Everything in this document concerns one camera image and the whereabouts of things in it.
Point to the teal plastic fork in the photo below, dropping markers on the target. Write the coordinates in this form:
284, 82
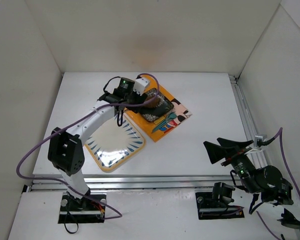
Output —
162, 123

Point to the black floral square plate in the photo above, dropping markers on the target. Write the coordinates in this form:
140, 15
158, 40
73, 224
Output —
152, 114

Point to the teal plastic spoon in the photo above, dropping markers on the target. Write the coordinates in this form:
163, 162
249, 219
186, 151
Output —
168, 119

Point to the orange cartoon placemat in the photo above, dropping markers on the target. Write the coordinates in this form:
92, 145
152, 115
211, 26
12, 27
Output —
166, 123

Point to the aluminium frame rail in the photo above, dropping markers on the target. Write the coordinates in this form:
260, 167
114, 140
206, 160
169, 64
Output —
155, 182
259, 159

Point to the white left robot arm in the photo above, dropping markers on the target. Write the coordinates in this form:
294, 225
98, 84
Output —
65, 150

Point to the brown croissant bread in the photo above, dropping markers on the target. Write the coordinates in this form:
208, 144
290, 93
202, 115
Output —
153, 102

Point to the white blue-patterned rectangular plate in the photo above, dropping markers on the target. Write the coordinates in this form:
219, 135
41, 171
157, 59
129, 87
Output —
111, 145

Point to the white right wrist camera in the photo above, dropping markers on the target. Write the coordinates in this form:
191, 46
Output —
257, 144

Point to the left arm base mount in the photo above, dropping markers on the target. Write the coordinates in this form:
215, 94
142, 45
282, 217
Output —
82, 211

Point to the aluminium frame rail front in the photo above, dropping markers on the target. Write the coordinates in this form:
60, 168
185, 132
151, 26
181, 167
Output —
155, 182

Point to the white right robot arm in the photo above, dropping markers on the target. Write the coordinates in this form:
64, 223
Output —
262, 190

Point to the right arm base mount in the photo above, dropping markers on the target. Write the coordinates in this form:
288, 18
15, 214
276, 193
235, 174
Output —
217, 204

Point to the aluminium frame rail right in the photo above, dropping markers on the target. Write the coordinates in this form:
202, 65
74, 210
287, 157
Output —
259, 159

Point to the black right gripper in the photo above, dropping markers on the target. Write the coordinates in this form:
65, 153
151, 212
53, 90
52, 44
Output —
231, 155

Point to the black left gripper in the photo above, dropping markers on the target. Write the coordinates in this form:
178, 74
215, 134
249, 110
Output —
139, 100

